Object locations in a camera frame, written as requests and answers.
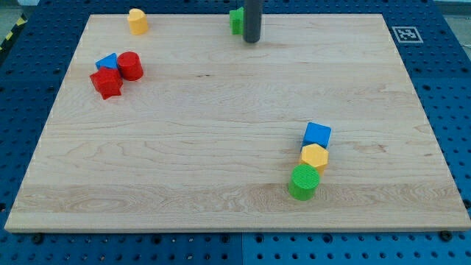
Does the green cylinder block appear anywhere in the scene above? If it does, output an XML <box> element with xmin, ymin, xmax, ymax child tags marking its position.
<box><xmin>288</xmin><ymin>164</ymin><xmax>320</xmax><ymax>201</ymax></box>

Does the red star block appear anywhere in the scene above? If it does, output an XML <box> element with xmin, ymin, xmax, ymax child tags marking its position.
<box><xmin>90</xmin><ymin>67</ymin><xmax>123</xmax><ymax>100</ymax></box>

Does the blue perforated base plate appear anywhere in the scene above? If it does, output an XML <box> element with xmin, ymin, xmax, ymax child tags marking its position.
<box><xmin>1</xmin><ymin>0</ymin><xmax>470</xmax><ymax>264</ymax></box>

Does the yellow hexagon block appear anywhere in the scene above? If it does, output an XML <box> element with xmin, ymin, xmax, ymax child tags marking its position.
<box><xmin>299</xmin><ymin>144</ymin><xmax>329</xmax><ymax>176</ymax></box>

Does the blue triangle block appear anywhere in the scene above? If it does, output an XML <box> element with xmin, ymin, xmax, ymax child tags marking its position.
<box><xmin>95</xmin><ymin>53</ymin><xmax>118</xmax><ymax>70</ymax></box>

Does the white fiducial marker tag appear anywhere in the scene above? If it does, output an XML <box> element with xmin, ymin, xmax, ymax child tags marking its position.
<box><xmin>392</xmin><ymin>26</ymin><xmax>423</xmax><ymax>43</ymax></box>

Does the green star block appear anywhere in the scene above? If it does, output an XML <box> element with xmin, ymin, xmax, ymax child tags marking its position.
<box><xmin>229</xmin><ymin>7</ymin><xmax>244</xmax><ymax>35</ymax></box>

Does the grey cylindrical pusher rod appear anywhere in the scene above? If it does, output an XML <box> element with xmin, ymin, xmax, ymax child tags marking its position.
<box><xmin>243</xmin><ymin>0</ymin><xmax>263</xmax><ymax>43</ymax></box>

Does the blue cube block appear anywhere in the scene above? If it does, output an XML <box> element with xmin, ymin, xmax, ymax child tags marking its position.
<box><xmin>302</xmin><ymin>122</ymin><xmax>332</xmax><ymax>149</ymax></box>

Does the light wooden board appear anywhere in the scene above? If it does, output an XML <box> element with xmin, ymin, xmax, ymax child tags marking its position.
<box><xmin>5</xmin><ymin>14</ymin><xmax>470</xmax><ymax>233</ymax></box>

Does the red cylinder block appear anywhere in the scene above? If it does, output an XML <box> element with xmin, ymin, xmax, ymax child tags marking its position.
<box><xmin>117</xmin><ymin>52</ymin><xmax>144</xmax><ymax>81</ymax></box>

